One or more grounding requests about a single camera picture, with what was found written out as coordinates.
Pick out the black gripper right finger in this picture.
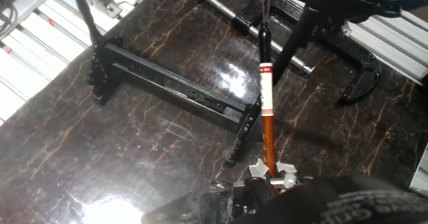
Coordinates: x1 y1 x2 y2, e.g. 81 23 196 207
269 162 298 191

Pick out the silver aluminium bracket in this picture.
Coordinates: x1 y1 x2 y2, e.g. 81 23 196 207
89 0 145 19

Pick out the black C-clamp silver screw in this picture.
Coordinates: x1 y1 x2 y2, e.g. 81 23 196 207
196 0 383 106

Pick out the dark marble pattern mat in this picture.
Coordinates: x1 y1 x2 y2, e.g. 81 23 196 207
0 0 428 224

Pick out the black pen rack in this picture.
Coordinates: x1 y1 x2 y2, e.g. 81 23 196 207
68 0 428 170

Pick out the orange black calligraphy brush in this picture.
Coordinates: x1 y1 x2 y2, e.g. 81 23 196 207
256 0 278 179

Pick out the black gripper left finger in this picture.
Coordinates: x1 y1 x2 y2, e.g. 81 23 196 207
233 158 280 218

